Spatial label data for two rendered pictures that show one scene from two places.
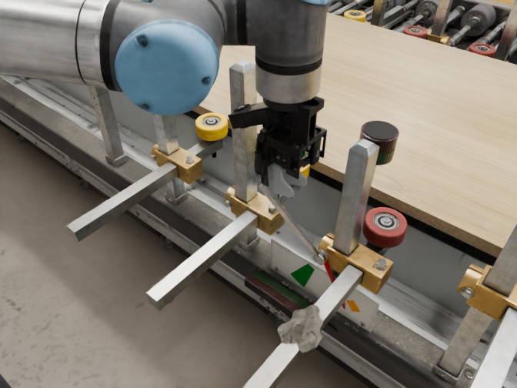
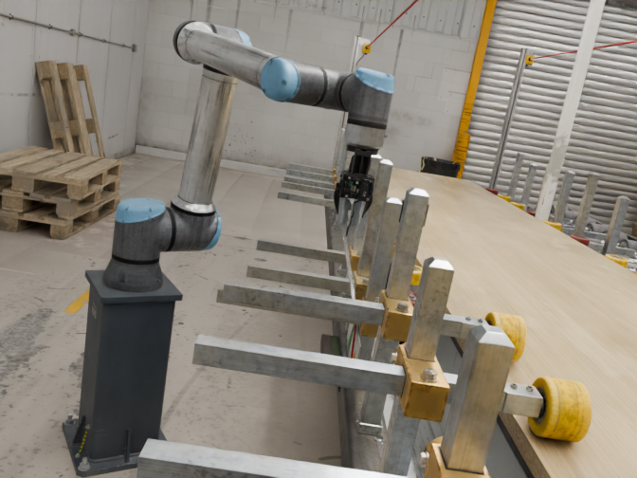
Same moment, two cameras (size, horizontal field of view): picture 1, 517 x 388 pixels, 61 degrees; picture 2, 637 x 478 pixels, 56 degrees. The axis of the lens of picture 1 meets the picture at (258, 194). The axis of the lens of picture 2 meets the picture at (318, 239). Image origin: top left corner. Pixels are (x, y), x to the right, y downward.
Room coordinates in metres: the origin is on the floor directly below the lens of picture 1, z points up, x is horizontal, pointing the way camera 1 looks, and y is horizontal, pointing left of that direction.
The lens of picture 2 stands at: (-0.41, -1.02, 1.29)
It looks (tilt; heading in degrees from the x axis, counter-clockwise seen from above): 13 degrees down; 48
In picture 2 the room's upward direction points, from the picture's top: 10 degrees clockwise
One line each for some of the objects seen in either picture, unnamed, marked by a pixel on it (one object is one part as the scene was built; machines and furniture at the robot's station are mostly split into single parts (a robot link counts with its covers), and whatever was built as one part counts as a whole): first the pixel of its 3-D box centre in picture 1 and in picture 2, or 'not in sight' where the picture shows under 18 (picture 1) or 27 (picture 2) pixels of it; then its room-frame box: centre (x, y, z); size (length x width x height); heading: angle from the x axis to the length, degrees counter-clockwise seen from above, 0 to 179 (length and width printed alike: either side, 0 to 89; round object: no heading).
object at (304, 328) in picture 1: (305, 324); not in sight; (0.39, -0.08, 0.87); 0.09 x 0.07 x 0.02; 140
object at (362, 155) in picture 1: (345, 246); (373, 302); (0.56, -0.16, 0.87); 0.04 x 0.04 x 0.48; 50
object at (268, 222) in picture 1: (254, 208); (362, 285); (0.71, 0.01, 0.83); 0.14 x 0.06 x 0.05; 50
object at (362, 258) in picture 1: (354, 259); (373, 315); (0.55, -0.18, 0.85); 0.14 x 0.06 x 0.05; 50
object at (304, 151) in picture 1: (290, 128); (358, 173); (0.56, -0.05, 1.14); 0.09 x 0.08 x 0.12; 50
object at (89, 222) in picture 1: (154, 182); (329, 256); (0.79, 0.24, 0.84); 0.44 x 0.03 x 0.04; 140
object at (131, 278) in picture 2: not in sight; (135, 267); (0.42, 0.75, 0.65); 0.19 x 0.19 x 0.10
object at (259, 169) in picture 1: (267, 160); (343, 195); (0.56, -0.01, 1.08); 0.05 x 0.02 x 0.09; 140
